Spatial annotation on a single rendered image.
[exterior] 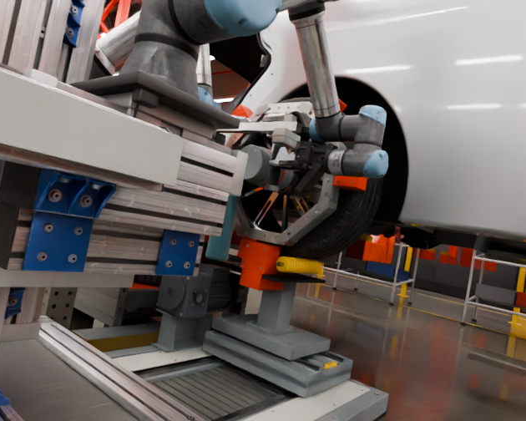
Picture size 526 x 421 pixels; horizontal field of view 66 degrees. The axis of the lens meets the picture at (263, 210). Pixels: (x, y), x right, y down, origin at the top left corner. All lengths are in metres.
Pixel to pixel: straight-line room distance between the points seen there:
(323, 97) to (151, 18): 0.55
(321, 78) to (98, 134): 0.76
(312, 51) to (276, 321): 1.03
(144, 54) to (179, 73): 0.06
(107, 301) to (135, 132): 1.37
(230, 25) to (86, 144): 0.31
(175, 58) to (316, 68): 0.50
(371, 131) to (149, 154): 0.72
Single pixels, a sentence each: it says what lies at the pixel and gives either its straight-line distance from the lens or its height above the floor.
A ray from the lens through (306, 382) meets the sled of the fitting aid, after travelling 1.49.
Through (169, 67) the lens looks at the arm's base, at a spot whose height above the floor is 0.86.
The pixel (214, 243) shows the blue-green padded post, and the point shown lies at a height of 0.54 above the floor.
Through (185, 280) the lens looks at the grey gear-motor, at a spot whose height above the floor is 0.38.
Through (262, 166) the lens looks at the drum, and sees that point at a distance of 1.42.
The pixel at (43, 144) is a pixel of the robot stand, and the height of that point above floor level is 0.67.
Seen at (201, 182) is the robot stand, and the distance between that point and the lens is 0.76.
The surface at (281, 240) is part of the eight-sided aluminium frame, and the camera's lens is 1.48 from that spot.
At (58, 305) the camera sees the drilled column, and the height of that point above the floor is 0.21.
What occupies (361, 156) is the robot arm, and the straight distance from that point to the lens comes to 1.12.
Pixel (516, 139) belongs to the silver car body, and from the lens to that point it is 1.51.
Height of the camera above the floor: 0.63
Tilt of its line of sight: 3 degrees up
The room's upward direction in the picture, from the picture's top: 10 degrees clockwise
